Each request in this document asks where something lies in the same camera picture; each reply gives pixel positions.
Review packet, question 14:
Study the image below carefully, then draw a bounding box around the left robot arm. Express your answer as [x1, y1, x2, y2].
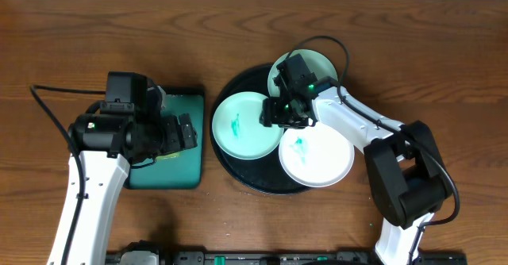
[48, 71, 198, 264]

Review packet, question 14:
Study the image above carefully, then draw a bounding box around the green yellow sponge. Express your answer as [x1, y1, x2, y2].
[156, 152, 180, 161]

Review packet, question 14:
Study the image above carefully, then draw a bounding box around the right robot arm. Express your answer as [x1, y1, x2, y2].
[260, 54, 459, 264]

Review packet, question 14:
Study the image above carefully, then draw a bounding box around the white plate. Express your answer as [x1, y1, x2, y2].
[279, 122, 355, 188]

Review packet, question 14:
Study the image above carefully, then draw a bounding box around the mint plate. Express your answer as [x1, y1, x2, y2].
[211, 91, 284, 160]
[267, 49, 338, 97]

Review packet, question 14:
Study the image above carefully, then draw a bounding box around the green rectangular sponge tray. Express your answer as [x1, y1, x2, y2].
[125, 86, 205, 190]

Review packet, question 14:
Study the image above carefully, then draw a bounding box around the black round tray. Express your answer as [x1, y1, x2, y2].
[210, 64, 312, 194]

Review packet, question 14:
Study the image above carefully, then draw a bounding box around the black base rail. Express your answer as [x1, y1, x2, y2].
[105, 249, 469, 265]

